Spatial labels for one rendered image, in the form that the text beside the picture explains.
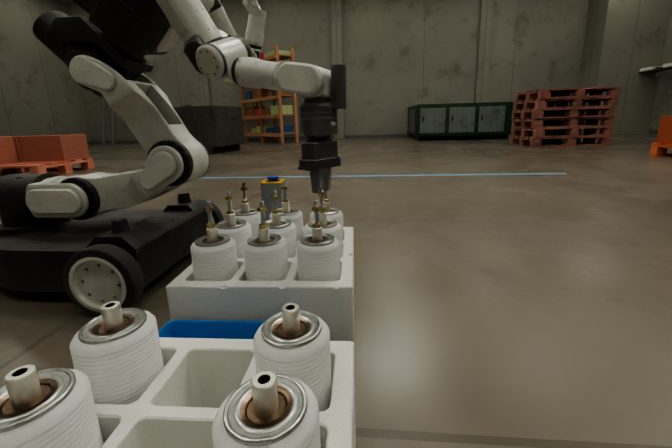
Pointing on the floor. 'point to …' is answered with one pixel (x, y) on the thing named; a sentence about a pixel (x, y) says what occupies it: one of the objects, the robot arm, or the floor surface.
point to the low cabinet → (460, 121)
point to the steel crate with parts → (214, 126)
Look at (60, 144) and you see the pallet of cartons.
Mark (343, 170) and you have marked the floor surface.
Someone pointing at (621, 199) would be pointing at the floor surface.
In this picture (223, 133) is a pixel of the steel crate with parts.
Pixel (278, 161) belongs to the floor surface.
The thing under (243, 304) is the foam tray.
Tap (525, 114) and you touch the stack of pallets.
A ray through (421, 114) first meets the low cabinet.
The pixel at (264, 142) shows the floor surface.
